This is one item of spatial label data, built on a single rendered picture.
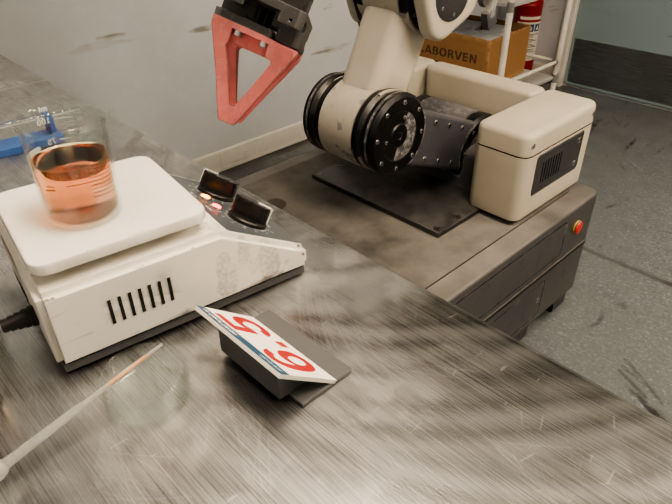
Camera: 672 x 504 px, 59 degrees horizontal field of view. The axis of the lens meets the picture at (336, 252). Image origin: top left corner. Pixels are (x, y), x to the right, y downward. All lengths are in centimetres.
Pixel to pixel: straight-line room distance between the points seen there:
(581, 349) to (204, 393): 132
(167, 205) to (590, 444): 32
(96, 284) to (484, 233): 101
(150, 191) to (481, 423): 28
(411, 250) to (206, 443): 90
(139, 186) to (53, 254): 9
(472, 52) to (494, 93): 105
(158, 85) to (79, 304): 181
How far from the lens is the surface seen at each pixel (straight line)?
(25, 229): 44
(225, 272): 45
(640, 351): 169
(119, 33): 210
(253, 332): 41
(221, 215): 47
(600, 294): 184
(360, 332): 44
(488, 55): 255
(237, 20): 48
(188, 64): 223
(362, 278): 49
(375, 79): 120
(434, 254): 122
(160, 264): 42
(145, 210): 44
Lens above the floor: 104
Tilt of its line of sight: 34 degrees down
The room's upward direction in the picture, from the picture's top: 1 degrees counter-clockwise
